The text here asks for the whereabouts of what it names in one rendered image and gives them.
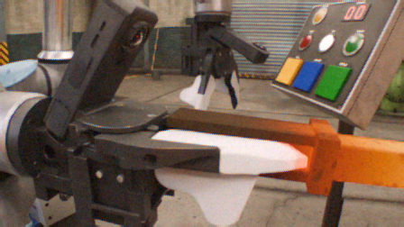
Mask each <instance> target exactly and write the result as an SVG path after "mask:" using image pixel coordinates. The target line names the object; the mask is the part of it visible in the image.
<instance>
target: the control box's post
mask: <svg viewBox="0 0 404 227"><path fill-rule="evenodd" d="M337 133H340V134H343V135H346V134H349V135H353V136H354V126H352V125H351V124H349V123H346V122H344V121H341V120H339V124H338V130H337ZM343 190H344V182H341V181H334V180H333V181H332V184H331V187H330V190H329V193H328V196H327V200H326V209H325V213H324V217H323V221H322V224H321V227H335V224H336V219H337V215H338V211H339V207H340V203H341V198H342V193H343Z"/></svg>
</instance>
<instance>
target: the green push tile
mask: <svg viewBox="0 0 404 227"><path fill-rule="evenodd" d="M352 72H353V71H352V69H351V68H342V67H337V66H332V65H329V66H328V68H327V70H326V72H325V74H324V75H323V77H322V78H321V81H320V82H319V84H318V86H317V88H316V91H315V92H314V94H315V95H316V96H320V97H323V98H325V99H326V100H330V101H332V102H334V103H335V101H336V99H337V98H338V96H339V95H340V93H341V92H342V89H344V86H345V84H346V81H347V80H348V78H349V77H350V75H351V73H352Z"/></svg>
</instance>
